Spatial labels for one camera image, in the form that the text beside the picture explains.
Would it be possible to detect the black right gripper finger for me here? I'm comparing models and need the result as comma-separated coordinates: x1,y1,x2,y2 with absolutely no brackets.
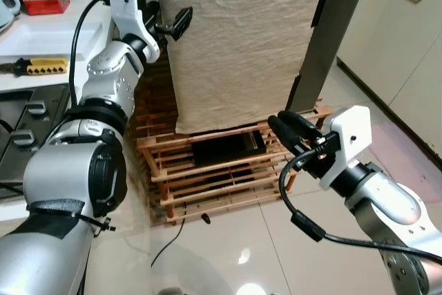
278,109,325,143
267,115,309,157

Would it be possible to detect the black power cord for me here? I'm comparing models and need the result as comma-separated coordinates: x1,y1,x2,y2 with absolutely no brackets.
150,212,212,269

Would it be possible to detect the black power adapter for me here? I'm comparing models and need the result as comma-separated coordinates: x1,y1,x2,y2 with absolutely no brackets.
191,129,267,167

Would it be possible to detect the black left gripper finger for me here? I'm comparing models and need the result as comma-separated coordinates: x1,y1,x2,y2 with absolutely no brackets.
156,6,194,41

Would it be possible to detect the yellow and black tool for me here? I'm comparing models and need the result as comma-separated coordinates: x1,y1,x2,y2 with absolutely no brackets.
0,57,69,77

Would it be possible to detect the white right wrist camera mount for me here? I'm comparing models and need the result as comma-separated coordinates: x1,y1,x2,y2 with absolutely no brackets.
319,105,374,193

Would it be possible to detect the wooden slatted rack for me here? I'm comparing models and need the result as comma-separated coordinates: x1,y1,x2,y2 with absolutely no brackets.
133,104,334,226

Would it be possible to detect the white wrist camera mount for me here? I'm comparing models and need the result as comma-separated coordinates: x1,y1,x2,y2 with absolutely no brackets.
319,105,374,193
107,0,162,62

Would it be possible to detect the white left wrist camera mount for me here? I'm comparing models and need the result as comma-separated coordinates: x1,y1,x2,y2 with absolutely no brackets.
107,0,162,62

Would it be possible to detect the beige cloth cover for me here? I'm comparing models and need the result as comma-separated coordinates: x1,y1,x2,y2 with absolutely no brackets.
151,0,334,135

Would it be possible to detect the black gas stove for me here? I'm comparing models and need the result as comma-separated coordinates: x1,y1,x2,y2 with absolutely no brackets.
0,88,70,187

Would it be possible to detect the white tray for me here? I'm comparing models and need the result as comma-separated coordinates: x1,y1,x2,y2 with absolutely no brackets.
0,3,115,58

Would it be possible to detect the small silver fridge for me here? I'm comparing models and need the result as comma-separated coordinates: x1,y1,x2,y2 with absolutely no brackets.
287,0,378,113

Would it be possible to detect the cream tall cabinet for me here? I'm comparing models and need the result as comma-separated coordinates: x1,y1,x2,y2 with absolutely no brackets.
337,0,442,162

